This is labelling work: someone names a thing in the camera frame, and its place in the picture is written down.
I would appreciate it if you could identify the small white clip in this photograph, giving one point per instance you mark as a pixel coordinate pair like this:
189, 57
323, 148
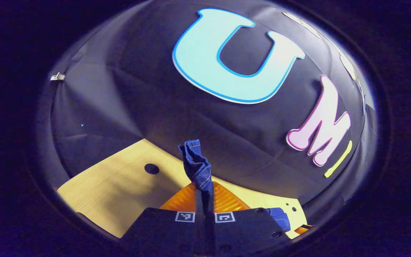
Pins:
57, 76

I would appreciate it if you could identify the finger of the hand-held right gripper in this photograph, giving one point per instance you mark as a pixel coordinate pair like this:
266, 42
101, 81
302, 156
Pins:
303, 228

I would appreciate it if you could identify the blue jeans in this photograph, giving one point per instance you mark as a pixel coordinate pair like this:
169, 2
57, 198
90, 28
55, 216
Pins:
198, 167

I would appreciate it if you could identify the black backdrop cloth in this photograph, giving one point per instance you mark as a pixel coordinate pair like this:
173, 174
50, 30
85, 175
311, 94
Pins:
137, 89

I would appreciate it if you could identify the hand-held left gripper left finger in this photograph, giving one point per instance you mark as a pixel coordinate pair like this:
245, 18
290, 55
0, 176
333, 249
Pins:
162, 232

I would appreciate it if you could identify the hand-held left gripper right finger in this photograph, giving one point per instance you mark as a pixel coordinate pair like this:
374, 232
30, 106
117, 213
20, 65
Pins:
244, 232

